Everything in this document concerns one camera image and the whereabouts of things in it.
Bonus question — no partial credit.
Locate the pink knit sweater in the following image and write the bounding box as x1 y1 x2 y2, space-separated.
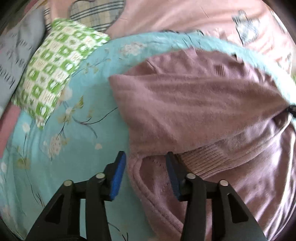
109 48 295 240

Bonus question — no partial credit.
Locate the teal floral blanket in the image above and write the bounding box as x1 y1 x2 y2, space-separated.
1 32 295 239

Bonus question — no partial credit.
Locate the green white checked pillow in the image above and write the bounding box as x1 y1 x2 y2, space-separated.
11 19 110 128

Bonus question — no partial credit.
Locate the grey printed pillow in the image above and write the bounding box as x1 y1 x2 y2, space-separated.
0 7 45 113

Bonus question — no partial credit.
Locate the pink quilt with plaid hearts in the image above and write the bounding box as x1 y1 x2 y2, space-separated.
49 1 293 72

